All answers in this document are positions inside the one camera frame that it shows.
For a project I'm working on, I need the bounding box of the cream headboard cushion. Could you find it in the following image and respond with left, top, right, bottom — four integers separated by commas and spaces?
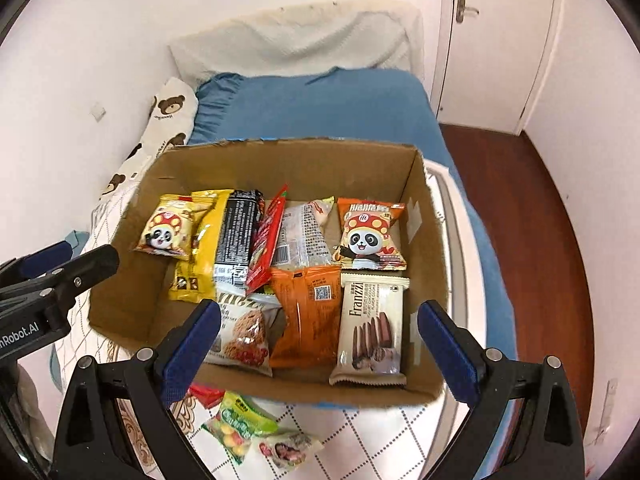
260, 1, 424, 77

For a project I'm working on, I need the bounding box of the white floral printed quilt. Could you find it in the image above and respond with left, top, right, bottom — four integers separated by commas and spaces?
50, 160, 472, 480

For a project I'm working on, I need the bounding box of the blue ruffled pillow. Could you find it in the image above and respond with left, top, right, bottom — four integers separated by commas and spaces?
191, 67, 432, 147

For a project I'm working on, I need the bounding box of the white chocolate wafer packet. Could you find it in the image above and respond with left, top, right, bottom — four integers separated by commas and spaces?
329, 272, 411, 387

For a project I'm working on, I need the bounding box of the long black snack packet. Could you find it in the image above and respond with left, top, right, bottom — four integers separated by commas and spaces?
214, 189, 266, 287

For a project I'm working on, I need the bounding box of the plain orange snack packet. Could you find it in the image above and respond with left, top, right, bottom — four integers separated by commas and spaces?
269, 266, 343, 370

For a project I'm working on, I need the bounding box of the long yellow snack packet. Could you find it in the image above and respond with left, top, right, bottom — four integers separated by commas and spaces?
169, 189, 235, 303

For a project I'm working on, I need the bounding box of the small white photo-print packet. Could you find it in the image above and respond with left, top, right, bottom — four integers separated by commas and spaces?
257, 430, 324, 469

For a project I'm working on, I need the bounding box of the white door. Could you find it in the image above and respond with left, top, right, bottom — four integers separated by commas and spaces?
434, 0, 559, 134

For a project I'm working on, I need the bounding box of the white bumpy pillow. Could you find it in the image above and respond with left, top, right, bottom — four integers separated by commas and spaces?
170, 14, 417, 84

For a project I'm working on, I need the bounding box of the yellow panda snack packet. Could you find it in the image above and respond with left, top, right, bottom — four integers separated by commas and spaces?
132, 194, 198, 261

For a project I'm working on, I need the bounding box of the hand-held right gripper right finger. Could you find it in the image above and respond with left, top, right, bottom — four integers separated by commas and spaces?
417, 300, 586, 480

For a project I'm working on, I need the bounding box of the bear print pillow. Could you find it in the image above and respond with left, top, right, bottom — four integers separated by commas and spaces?
92, 77, 200, 221

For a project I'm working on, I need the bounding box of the white and yellow snack packet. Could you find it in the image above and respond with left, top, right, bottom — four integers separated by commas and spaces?
272, 196, 335, 268

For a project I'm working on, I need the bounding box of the green candy packet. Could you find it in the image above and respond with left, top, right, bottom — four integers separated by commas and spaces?
201, 391, 278, 466

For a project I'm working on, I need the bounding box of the orange panda snack packet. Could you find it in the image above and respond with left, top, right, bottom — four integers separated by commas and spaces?
331, 197, 408, 272

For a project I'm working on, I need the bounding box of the white cookie-print snack packet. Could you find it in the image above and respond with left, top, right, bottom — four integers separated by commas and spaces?
202, 290, 281, 377

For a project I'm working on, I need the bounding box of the person's left forearm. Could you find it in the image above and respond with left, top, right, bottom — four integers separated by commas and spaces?
15, 364, 57, 458

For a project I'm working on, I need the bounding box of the large red snack packet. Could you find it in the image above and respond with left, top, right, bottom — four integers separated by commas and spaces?
245, 185, 290, 295

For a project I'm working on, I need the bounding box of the bed with blue sheet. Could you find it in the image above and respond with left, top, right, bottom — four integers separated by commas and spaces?
50, 67, 517, 411

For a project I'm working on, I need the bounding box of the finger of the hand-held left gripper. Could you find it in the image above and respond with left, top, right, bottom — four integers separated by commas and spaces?
0, 241, 74, 282
59, 245, 121, 298

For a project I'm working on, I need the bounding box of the small red snack packet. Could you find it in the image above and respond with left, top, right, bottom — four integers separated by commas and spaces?
189, 382, 226, 409

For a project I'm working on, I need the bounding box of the printed cardboard box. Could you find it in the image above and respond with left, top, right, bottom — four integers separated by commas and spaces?
87, 139, 446, 408

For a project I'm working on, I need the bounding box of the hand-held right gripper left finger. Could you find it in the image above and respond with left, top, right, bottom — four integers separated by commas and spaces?
50, 299, 222, 480

